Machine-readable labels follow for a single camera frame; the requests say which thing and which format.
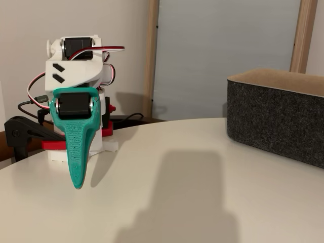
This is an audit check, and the black clamp with red pad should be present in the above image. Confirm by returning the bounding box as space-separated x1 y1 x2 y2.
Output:
4 115 67 163
101 97 116 137

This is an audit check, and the long black cable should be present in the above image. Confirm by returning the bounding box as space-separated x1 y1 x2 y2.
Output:
112 112 145 123

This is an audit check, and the light wooden shelf post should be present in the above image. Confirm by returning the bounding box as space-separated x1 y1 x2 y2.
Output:
290 0 318 74
143 0 160 118

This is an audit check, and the dark grey felt basket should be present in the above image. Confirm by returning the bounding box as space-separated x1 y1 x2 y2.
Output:
226 67 324 170

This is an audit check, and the black cable with grey plug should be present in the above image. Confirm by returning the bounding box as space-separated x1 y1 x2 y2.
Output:
17 95 49 119

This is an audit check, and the black angled plug cable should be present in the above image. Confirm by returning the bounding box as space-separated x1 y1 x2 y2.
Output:
37 108 51 125

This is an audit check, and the grey shelf back panel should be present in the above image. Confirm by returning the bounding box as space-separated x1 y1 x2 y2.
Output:
151 0 302 122

